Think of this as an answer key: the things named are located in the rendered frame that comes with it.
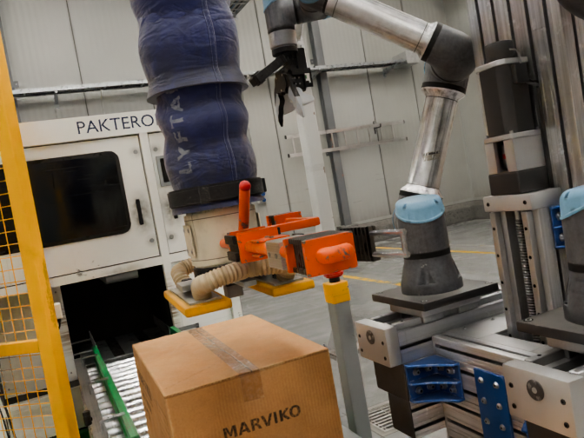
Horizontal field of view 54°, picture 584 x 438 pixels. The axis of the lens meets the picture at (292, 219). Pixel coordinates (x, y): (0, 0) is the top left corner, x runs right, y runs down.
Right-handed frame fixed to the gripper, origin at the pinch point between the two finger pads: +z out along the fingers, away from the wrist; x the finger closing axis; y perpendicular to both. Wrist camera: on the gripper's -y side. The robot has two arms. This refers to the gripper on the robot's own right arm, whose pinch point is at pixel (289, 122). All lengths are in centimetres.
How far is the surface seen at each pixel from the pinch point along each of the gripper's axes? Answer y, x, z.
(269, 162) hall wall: 343, 856, -38
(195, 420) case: -43, -18, 64
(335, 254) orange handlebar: -32, -76, 27
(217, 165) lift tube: -28.9, -21.3, 9.9
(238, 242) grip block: -33, -40, 26
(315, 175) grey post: 134, 257, 11
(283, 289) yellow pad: -21, -28, 39
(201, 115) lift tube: -30.4, -20.8, -1.5
